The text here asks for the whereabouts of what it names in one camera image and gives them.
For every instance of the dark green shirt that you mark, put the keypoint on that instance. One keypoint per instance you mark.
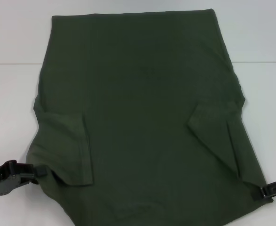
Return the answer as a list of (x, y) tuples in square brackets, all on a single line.
[(140, 106)]

